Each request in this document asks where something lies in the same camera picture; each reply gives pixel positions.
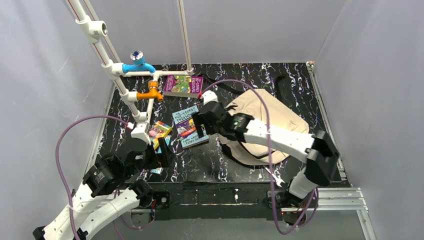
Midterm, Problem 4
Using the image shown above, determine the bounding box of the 143-storey treehouse book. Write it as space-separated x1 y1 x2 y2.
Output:
172 105 209 149

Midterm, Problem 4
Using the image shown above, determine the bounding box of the beige student backpack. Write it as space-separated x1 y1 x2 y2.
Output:
218 88 310 166

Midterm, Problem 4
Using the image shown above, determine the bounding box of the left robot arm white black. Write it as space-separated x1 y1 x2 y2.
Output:
32 136 175 240

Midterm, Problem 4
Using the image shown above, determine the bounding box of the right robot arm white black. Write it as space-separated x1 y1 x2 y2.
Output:
192 101 340 199

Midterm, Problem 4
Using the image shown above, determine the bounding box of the teal pencil pack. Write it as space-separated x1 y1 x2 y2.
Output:
150 167 164 175

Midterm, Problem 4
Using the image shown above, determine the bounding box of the yellow crayon box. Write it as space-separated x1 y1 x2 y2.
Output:
148 121 172 150

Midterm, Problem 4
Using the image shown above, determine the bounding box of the purple treehouse book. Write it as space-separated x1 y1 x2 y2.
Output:
162 75 204 98

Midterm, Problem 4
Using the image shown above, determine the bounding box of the orange tap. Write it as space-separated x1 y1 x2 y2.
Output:
136 80 164 102

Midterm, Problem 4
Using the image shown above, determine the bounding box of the blue tap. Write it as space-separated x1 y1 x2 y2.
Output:
122 50 156 74

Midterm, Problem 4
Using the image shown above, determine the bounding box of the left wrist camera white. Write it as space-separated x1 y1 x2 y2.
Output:
126 121 152 145

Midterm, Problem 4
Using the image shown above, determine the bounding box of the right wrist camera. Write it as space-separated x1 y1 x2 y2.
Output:
198 90 219 105

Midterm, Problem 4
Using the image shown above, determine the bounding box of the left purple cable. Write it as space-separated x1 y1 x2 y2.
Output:
55 114 155 240

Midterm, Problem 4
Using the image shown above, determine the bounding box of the purple cable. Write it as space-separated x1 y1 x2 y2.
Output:
55 114 155 240
198 79 320 235

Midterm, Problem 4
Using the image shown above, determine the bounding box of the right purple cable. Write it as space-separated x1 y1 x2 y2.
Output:
198 79 320 235

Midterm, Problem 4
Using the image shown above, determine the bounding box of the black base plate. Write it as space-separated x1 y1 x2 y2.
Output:
148 181 314 221

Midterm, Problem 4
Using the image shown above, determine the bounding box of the white pvc pipe frame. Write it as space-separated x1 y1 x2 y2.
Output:
65 0 194 124

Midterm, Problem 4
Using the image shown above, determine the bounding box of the aluminium rail frame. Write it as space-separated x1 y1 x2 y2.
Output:
61 61 377 240

